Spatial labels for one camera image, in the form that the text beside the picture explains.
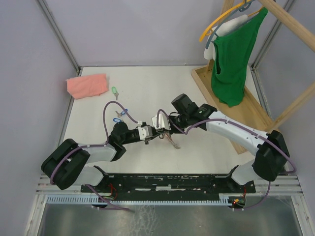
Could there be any silver chain keyring red tag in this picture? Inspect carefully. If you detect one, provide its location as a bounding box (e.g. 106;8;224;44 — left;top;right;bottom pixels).
164;135;181;149

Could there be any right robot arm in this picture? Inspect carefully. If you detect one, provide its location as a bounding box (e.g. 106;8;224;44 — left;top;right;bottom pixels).
152;94;289;192

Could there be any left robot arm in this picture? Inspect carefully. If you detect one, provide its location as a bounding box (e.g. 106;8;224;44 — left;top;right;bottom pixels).
41;122;166;190

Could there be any key with blue tag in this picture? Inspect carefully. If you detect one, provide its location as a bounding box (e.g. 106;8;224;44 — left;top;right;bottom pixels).
115;109;128;118
113;118;128;124

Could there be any key with green tag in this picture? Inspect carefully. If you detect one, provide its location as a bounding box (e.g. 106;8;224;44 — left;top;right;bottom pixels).
112;87;119;100

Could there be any pink folded cloth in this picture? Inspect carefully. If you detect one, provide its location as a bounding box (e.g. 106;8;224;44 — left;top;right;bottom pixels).
66;73;109;100

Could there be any wooden clothes rack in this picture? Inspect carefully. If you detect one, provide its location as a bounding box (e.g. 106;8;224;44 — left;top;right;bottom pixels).
190;0;315;155

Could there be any white cloth on hanger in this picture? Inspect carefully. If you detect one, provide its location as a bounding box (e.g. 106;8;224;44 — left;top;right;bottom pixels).
203;14;248;60

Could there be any green shirt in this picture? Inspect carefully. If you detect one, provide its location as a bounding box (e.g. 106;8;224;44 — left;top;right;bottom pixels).
211;7;268;107

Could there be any yellow hanger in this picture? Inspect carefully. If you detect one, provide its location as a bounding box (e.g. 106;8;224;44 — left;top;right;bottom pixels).
198;0;254;42

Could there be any blue-grey hanger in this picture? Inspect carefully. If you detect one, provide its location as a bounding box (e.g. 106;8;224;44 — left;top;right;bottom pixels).
199;0;265;54

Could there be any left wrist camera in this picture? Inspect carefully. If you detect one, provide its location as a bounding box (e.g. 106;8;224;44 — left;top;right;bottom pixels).
138;125;153;141

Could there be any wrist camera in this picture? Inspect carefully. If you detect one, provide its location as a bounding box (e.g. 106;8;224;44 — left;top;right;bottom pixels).
151;110;171;130
138;125;153;141

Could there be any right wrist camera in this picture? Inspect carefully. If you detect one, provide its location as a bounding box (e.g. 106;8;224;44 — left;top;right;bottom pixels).
151;110;171;130

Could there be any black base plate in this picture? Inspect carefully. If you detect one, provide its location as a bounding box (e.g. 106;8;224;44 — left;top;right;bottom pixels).
93;173;253;202

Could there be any white cable duct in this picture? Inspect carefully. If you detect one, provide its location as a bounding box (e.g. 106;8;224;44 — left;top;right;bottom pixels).
46;194;234;205

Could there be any aluminium frame rail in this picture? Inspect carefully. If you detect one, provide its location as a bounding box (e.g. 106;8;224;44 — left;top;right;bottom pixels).
36;176;303;196

